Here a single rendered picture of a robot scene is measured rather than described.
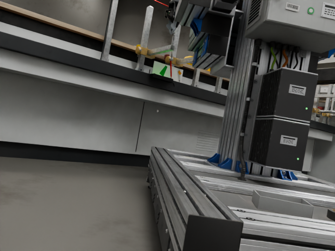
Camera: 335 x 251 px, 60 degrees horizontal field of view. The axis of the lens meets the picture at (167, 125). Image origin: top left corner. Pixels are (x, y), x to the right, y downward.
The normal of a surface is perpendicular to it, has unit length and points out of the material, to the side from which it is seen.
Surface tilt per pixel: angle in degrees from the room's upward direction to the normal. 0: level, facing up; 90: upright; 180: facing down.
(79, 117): 90
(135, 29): 90
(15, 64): 90
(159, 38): 90
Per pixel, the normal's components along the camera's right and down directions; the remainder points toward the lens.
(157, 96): 0.55, 0.09
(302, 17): 0.09, -0.01
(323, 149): -0.81, -0.15
